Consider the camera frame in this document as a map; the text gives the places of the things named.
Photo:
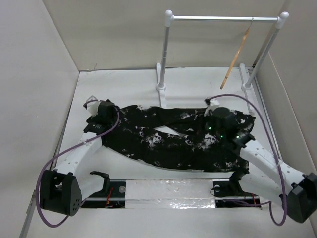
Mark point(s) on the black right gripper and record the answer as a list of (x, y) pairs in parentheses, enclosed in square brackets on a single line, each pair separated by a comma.
[(212, 116)]

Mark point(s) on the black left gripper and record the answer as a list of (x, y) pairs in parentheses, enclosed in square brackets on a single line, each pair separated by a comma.
[(115, 116)]

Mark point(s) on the black white patterned trousers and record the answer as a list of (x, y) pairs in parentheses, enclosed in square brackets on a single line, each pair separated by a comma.
[(174, 139)]

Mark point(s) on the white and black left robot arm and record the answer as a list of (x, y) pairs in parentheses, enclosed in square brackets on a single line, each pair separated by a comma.
[(65, 188)]

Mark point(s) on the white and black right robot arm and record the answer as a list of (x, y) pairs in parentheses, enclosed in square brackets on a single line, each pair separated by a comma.
[(278, 182)]

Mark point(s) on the wooden clothes hanger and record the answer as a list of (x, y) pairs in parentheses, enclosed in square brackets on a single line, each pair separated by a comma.
[(236, 56)]

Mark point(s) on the white metal clothes rack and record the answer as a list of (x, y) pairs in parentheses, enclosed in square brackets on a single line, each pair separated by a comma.
[(199, 41)]

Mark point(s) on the silver foil tape strip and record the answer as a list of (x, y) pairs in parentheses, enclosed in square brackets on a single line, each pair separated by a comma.
[(169, 194)]

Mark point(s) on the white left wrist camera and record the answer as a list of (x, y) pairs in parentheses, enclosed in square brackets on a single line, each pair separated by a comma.
[(91, 105)]

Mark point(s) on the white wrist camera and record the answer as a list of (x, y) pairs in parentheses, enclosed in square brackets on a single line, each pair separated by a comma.
[(212, 104), (91, 105)]

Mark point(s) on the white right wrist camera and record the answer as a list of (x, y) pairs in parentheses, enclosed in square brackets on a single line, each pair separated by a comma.
[(212, 104)]

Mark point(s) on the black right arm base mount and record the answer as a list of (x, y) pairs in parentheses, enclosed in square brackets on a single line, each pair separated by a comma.
[(230, 196)]

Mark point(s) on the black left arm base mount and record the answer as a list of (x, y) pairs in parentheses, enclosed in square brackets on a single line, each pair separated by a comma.
[(113, 199)]

